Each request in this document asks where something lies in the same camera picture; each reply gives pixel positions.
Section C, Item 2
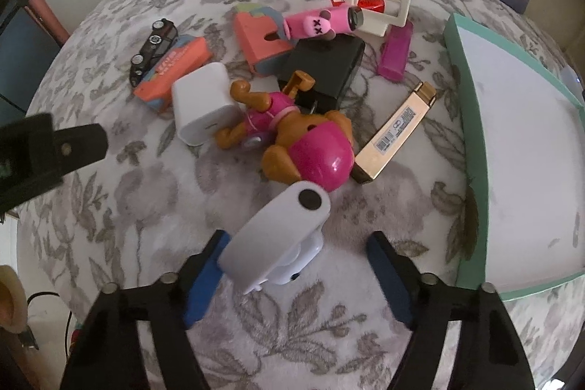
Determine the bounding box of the black toy car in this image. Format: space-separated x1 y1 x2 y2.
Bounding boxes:
129 18 178 88

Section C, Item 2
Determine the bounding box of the red white small bottle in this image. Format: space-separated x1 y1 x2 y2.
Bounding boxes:
329 0 400 15

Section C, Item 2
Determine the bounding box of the pink rolled mat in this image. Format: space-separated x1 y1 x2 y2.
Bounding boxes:
29 0 69 45

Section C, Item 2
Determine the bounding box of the orange knife toy green blade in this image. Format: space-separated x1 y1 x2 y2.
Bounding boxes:
233 3 294 77

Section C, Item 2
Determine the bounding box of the white power adapter cube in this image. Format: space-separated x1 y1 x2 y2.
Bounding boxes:
171 63 242 147

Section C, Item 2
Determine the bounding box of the white earbuds case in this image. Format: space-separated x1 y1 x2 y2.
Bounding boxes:
218 181 331 294

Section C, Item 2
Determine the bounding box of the orange blue carrot knife toy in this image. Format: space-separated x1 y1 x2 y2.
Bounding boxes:
133 35 212 113

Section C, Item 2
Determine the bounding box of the teal white tray box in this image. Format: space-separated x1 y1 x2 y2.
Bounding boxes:
443 14 584 301

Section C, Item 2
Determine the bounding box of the black rectangular box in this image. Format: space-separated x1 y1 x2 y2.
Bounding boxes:
277 35 365 114

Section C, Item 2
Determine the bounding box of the brown pink puppy toy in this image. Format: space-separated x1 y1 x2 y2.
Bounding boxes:
214 70 355 192

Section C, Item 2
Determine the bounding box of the gold rectangular lighter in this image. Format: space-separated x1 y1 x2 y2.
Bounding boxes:
351 82 436 184

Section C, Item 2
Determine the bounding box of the magenta plastic case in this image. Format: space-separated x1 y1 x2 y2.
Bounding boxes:
377 21 414 83

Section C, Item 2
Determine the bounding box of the floral grey white blanket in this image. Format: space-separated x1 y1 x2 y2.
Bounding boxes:
19 0 566 389

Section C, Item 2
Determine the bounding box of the pink smart watch band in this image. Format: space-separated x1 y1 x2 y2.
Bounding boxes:
284 4 364 41

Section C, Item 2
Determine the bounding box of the white plastic frame clip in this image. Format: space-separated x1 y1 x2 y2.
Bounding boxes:
346 0 411 38

